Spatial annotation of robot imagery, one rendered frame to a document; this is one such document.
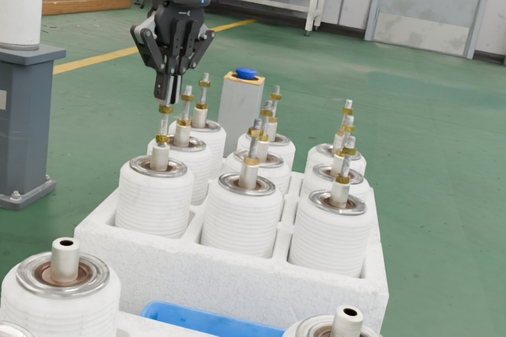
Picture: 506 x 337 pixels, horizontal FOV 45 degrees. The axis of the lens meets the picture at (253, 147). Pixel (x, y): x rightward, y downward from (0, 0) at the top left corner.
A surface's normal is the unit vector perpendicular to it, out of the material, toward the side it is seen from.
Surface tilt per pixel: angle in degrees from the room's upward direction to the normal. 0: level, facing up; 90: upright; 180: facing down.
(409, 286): 0
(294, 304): 90
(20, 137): 90
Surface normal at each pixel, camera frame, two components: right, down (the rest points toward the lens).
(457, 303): 0.16, -0.94
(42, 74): 0.96, 0.22
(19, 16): 0.49, 0.32
